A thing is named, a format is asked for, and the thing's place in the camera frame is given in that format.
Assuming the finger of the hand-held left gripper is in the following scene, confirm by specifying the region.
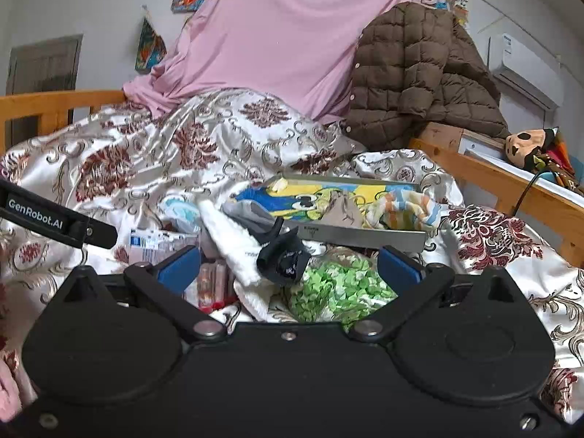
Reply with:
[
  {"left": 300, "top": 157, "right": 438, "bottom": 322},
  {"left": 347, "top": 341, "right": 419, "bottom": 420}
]
[{"left": 68, "top": 212, "right": 119, "bottom": 251}]

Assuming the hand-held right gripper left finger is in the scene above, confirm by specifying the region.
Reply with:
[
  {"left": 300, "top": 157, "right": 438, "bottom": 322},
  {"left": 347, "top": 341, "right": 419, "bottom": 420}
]
[{"left": 59, "top": 245, "right": 227, "bottom": 344}]

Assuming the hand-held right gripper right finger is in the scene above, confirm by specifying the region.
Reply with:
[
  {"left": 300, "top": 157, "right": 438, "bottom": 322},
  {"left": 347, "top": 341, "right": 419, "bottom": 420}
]
[{"left": 349, "top": 245, "right": 522, "bottom": 344}]

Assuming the grey cartoon print tray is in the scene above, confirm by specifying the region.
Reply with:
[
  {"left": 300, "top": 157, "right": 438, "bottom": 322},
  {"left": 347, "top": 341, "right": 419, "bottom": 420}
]
[{"left": 229, "top": 173, "right": 428, "bottom": 254}]

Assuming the white fluffy sock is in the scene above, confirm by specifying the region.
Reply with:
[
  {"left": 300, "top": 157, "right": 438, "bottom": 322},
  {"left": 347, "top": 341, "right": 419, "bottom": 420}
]
[{"left": 197, "top": 198, "right": 286, "bottom": 321}]

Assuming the grey sock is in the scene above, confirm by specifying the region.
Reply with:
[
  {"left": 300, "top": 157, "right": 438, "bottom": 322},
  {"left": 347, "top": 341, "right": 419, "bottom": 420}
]
[{"left": 221, "top": 201, "right": 287, "bottom": 239}]

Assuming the black striped sock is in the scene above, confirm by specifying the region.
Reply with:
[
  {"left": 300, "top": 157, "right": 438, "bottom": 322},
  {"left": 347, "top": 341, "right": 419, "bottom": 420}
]
[{"left": 256, "top": 219, "right": 312, "bottom": 286}]

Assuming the person's left forearm pink sleeve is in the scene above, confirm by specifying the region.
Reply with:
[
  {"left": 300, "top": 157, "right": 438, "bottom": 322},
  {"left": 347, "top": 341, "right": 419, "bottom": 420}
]
[{"left": 0, "top": 351, "right": 23, "bottom": 423}]

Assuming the white blue medicine box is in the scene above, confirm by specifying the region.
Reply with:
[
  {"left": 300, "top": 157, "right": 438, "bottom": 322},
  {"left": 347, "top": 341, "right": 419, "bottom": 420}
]
[{"left": 128, "top": 227, "right": 200, "bottom": 266}]

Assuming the clear red bottomed case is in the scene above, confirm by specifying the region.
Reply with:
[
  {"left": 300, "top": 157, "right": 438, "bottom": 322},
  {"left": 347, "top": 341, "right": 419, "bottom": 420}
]
[{"left": 185, "top": 259, "right": 237, "bottom": 315}]

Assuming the light blue tissue packet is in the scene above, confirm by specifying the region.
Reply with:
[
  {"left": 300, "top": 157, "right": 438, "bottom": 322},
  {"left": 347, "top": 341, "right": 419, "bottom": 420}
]
[{"left": 159, "top": 193, "right": 204, "bottom": 234}]

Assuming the pastel striped sock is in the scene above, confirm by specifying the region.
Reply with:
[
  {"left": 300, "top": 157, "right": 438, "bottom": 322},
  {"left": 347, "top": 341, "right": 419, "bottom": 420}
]
[{"left": 364, "top": 189, "right": 444, "bottom": 233}]

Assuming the bag of green paper stars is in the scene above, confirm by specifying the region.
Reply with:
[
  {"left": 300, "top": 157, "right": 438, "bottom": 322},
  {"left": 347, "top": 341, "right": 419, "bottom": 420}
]
[{"left": 282, "top": 246, "right": 399, "bottom": 331}]

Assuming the beige cloth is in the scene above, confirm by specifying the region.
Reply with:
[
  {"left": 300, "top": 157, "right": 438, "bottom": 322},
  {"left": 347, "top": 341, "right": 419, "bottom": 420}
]
[{"left": 318, "top": 189, "right": 366, "bottom": 230}]

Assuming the floral satin blanket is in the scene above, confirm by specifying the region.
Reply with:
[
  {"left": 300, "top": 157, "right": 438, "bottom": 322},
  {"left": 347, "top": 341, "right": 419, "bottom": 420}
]
[{"left": 0, "top": 88, "right": 584, "bottom": 426}]

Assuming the grey door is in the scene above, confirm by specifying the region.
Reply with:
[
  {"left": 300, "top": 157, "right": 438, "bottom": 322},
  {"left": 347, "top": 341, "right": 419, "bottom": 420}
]
[{"left": 5, "top": 34, "right": 84, "bottom": 140}]

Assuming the white board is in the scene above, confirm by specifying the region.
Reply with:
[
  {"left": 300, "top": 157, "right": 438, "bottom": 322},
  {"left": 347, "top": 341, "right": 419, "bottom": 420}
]
[{"left": 457, "top": 130, "right": 584, "bottom": 202}]

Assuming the tan spotted plush toy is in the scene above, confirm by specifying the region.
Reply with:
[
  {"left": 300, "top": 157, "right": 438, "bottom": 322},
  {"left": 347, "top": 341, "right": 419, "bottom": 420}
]
[{"left": 504, "top": 128, "right": 560, "bottom": 170}]

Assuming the brown quilted jacket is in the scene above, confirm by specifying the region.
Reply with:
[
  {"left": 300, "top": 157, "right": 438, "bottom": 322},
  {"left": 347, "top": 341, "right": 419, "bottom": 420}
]
[{"left": 341, "top": 2, "right": 512, "bottom": 152}]

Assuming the colourful patterned cloth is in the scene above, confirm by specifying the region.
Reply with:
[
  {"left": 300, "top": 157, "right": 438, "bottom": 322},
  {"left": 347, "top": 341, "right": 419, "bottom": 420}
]
[{"left": 525, "top": 127, "right": 584, "bottom": 195}]

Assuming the white air conditioner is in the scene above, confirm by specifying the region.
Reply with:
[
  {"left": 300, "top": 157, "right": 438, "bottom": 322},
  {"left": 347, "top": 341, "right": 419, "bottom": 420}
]
[{"left": 485, "top": 32, "right": 563, "bottom": 111}]

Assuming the pink hanging sheet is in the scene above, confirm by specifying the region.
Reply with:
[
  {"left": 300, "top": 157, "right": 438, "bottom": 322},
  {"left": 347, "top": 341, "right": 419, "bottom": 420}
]
[{"left": 122, "top": 0, "right": 424, "bottom": 125}]

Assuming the wooden bed frame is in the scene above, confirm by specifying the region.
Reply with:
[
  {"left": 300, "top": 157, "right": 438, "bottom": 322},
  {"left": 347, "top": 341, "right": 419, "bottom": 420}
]
[{"left": 0, "top": 90, "right": 584, "bottom": 266}]

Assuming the black cable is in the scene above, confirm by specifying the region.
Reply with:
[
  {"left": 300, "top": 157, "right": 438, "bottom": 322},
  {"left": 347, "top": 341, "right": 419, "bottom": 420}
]
[{"left": 513, "top": 166, "right": 556, "bottom": 216}]

